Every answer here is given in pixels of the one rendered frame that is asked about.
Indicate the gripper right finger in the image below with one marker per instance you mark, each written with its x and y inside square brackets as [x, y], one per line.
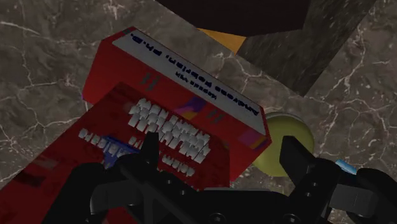
[305, 173]

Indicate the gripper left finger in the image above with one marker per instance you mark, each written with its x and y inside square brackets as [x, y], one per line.
[136, 186]

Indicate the yellow-green round fruit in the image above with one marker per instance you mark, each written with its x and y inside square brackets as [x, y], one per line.
[287, 139]

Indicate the light blue small thing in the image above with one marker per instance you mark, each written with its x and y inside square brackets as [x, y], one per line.
[345, 166]

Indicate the red book with white lettering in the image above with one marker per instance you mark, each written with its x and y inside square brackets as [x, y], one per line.
[62, 155]

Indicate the red book with white spine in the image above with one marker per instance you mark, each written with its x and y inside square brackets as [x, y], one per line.
[130, 71]

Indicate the orange flat thing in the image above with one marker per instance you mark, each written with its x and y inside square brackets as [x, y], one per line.
[225, 38]

